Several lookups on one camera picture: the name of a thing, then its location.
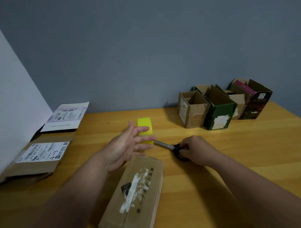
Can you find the small brown cardboard box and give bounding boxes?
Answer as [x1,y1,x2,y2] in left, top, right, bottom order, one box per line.
[223,90,246,120]

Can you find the plain brown carton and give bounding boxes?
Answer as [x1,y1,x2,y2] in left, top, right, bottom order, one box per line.
[98,154,164,228]

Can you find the pink and black carton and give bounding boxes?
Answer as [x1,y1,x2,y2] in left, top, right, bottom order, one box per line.
[229,78,273,120]

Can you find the brown carton with label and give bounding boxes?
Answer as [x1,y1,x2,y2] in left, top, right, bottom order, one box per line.
[177,91,211,129]

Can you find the yellow tape roll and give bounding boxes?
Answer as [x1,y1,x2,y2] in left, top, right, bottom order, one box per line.
[137,117,155,145]

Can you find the black scissors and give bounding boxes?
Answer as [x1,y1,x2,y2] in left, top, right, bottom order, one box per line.
[153,140,190,162]

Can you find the person's left hand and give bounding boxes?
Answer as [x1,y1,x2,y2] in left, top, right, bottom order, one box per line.
[98,121,156,173]

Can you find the green box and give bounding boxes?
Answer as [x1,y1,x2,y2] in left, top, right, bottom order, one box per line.
[191,84,238,131]

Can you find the person's right hand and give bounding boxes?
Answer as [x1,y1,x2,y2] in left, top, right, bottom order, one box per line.
[178,135,220,166]

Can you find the person's left forearm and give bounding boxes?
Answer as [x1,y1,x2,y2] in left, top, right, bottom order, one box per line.
[30,155,110,228]

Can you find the black box white label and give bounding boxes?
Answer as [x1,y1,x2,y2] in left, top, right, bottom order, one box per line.
[30,101,90,141]

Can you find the person's right forearm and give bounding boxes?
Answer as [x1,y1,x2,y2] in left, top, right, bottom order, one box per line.
[208,151,301,228]

